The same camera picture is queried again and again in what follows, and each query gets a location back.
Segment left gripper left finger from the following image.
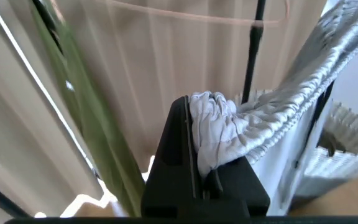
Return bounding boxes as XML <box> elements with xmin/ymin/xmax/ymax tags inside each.
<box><xmin>140</xmin><ymin>95</ymin><xmax>203</xmax><ymax>218</ymax></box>

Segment white laundry basket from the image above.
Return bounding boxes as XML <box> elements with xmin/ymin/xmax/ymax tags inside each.
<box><xmin>233</xmin><ymin>89</ymin><xmax>358</xmax><ymax>200</ymax></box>

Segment black clothes rack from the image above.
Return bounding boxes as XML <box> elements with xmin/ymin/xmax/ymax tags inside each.
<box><xmin>0</xmin><ymin>0</ymin><xmax>267</xmax><ymax>218</ymax></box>

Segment pale grey shorts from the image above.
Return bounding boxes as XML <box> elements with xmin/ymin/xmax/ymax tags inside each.
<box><xmin>188</xmin><ymin>0</ymin><xmax>358</xmax><ymax>216</ymax></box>

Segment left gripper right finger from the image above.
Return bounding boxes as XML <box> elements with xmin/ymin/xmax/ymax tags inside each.
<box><xmin>203</xmin><ymin>156</ymin><xmax>270</xmax><ymax>217</ymax></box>

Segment pink clothes hanger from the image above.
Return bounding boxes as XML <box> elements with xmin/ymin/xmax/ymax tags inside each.
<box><xmin>48</xmin><ymin>0</ymin><xmax>67</xmax><ymax>24</ymax></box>
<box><xmin>98</xmin><ymin>0</ymin><xmax>291</xmax><ymax>27</ymax></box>

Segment green printed T-shirt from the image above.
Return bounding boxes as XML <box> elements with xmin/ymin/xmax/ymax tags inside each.
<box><xmin>29</xmin><ymin>0</ymin><xmax>146</xmax><ymax>218</ymax></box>

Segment beige curtain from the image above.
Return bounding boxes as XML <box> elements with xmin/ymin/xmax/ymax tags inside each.
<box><xmin>0</xmin><ymin>0</ymin><xmax>328</xmax><ymax>217</ymax></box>

